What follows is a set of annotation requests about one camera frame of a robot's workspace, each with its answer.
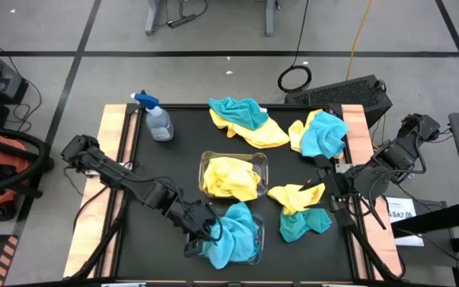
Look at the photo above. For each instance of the grey desk leg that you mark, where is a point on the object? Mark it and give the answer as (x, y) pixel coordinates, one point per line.
(269, 16)
(154, 16)

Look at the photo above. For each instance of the black computer tower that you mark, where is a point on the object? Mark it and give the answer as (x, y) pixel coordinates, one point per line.
(341, 95)

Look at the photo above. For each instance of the white paper sign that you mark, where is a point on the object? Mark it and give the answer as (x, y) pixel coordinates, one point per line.
(402, 215)

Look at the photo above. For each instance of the clear plastic basket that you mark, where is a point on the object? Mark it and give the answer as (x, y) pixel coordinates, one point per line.
(260, 231)
(263, 167)

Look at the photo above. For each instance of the spray bottle blue trigger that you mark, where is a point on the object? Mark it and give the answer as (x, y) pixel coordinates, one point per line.
(159, 125)

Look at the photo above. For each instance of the orange vacuum cleaner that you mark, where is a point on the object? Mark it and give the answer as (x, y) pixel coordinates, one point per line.
(2, 159)

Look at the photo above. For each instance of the teal microfiber towel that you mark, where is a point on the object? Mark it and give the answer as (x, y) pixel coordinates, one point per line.
(297, 227)
(237, 111)

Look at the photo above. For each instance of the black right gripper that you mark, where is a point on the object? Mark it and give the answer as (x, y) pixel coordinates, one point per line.
(339, 185)

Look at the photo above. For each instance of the black table mat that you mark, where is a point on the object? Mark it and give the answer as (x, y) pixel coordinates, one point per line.
(181, 159)

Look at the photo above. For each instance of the black power strip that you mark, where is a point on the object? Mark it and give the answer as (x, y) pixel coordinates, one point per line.
(181, 20)

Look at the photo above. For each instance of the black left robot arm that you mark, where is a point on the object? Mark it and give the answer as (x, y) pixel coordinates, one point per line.
(114, 173)

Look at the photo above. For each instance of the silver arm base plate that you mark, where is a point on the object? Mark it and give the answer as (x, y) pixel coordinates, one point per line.
(90, 174)
(343, 168)

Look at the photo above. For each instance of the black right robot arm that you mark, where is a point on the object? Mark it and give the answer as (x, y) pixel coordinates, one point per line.
(397, 155)

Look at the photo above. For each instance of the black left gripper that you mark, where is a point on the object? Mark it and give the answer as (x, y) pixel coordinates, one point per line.
(197, 221)

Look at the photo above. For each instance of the light blue microfiber towel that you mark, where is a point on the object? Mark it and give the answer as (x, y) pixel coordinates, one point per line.
(323, 133)
(233, 223)
(221, 255)

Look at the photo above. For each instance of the black metal beam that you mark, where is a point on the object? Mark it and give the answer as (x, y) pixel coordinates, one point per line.
(452, 215)

